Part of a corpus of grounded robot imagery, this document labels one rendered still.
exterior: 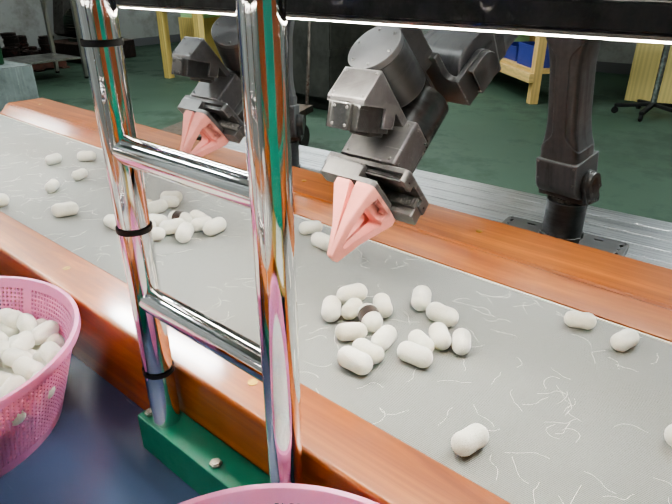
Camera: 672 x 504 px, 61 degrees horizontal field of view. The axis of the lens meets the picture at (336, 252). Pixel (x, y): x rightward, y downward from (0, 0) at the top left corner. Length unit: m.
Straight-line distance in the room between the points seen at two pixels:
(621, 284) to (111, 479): 0.55
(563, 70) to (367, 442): 0.60
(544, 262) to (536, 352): 0.15
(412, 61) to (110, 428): 0.46
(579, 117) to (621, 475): 0.54
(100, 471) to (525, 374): 0.39
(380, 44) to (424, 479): 0.38
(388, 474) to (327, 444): 0.05
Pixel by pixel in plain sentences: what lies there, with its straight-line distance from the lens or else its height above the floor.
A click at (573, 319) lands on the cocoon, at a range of 0.63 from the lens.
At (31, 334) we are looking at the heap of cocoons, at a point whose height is 0.74.
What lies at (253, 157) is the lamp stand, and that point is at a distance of 0.30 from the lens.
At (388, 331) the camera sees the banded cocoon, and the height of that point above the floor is 0.76.
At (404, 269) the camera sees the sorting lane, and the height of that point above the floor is 0.74.
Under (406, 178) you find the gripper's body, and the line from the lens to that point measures 0.54.
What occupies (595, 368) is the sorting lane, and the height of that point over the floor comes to 0.74.
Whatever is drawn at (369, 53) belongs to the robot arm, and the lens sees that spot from 0.57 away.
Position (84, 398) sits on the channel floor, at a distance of 0.66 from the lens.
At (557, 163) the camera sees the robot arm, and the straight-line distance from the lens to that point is 0.91.
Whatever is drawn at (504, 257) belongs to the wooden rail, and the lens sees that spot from 0.71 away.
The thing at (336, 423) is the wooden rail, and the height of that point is 0.77.
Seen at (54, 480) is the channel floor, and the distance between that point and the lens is 0.58.
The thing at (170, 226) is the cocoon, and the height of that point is 0.76.
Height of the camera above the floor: 1.07
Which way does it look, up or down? 26 degrees down
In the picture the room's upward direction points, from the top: straight up
